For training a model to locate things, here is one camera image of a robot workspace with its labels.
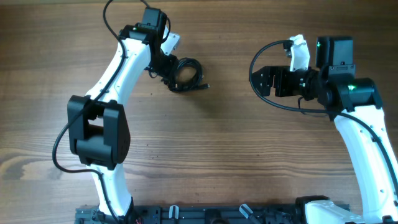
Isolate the black cable bundle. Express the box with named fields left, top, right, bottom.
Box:
left=161, top=57, right=211, bottom=93

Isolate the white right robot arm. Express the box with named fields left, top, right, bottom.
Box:
left=248, top=35, right=397, bottom=223

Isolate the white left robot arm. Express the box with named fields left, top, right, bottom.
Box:
left=67, top=7, right=180, bottom=221

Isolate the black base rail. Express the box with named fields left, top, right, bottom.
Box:
left=74, top=203, right=352, bottom=224

